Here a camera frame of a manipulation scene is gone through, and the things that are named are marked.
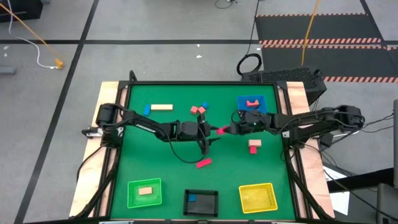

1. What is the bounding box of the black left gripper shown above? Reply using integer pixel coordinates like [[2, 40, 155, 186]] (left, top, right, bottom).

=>
[[177, 113, 223, 155]]

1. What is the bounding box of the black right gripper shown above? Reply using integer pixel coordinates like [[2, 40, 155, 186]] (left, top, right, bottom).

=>
[[224, 110, 267, 136]]

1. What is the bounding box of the blue tray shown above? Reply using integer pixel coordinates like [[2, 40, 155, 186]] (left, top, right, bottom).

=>
[[236, 95, 269, 115]]

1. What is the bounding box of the green table mat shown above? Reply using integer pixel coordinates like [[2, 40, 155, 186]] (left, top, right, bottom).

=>
[[110, 83, 296, 221]]

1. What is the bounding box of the black plastic basket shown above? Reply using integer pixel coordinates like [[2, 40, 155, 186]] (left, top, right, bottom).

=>
[[182, 189, 220, 218]]

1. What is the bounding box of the yellow plastic basket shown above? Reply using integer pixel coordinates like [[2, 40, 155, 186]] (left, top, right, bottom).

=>
[[238, 182, 279, 215]]

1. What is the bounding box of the black computer tower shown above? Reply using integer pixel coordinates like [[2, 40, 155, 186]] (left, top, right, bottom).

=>
[[241, 67, 328, 106]]

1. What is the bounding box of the green plastic basket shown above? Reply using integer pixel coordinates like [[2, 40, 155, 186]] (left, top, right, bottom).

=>
[[126, 177, 163, 208]]

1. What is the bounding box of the white paper sheet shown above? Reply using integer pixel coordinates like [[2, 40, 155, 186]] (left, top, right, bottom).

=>
[[322, 166, 351, 216]]

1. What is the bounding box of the black hazard-striped floor mat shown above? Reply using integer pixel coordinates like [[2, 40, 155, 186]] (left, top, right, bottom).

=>
[[260, 45, 398, 84], [254, 13, 384, 45]]

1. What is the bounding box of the black bar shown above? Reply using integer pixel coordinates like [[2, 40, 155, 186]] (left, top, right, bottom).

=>
[[326, 167, 395, 193]]

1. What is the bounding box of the gray box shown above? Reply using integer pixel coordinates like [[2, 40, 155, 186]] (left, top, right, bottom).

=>
[[376, 182, 398, 224]]

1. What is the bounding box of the black box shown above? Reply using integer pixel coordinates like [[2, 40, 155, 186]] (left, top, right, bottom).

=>
[[0, 0, 44, 23]]

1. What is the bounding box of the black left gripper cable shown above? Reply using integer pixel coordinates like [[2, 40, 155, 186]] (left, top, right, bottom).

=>
[[167, 136, 208, 164]]

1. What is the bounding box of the black coiled cable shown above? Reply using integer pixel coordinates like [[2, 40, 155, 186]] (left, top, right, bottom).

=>
[[236, 0, 264, 77]]

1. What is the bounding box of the yellow orange cable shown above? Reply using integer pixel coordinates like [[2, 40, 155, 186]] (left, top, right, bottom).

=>
[[300, 0, 321, 67]]

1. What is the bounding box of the gray post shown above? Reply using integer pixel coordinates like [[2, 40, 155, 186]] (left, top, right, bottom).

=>
[[393, 99, 398, 189]]

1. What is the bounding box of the white cable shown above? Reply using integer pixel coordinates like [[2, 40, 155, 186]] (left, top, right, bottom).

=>
[[6, 0, 58, 70]]

